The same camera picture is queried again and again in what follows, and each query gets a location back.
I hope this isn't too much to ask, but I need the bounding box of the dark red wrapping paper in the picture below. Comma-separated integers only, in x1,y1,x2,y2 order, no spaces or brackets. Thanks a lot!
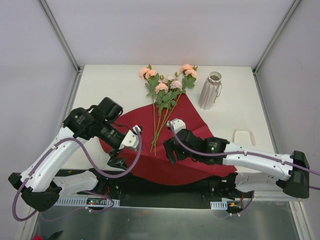
99,92,238,186

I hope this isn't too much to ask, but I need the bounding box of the pink artificial flower stem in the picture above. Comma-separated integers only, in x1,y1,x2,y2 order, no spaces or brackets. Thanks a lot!
150,72,185,154

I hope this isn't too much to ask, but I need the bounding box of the peach artificial flower stem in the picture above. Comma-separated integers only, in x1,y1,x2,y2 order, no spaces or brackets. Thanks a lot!
139,64,169,148

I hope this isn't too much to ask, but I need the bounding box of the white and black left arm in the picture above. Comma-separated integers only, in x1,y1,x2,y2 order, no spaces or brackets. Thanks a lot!
8,97,139,212

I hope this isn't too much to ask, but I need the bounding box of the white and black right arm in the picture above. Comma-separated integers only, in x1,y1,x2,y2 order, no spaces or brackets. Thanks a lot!
163,129,310,199

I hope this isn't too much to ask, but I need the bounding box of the cream ribbon piece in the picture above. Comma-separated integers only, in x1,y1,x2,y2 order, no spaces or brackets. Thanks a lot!
233,130,257,148

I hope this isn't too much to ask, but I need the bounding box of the white ribbed ceramic vase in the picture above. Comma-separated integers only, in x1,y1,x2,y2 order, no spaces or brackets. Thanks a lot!
198,71,223,110

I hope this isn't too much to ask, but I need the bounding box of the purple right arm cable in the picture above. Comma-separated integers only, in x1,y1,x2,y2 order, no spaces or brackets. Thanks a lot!
168,121,320,220

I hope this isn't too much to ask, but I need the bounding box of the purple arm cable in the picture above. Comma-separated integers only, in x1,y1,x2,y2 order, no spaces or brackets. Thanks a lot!
168,121,320,220
12,127,143,222

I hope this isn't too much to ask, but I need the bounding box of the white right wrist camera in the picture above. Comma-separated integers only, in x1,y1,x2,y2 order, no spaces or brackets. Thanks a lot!
166,118,186,133

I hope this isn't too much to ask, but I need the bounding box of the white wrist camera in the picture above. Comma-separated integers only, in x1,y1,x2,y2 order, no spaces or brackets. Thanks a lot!
119,125,143,152
166,118,186,133

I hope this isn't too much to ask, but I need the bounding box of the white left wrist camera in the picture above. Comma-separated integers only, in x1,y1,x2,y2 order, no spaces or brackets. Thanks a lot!
119,125,143,152

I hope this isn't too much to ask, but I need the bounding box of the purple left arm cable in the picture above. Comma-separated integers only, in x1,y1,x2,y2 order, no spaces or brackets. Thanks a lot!
12,127,143,222

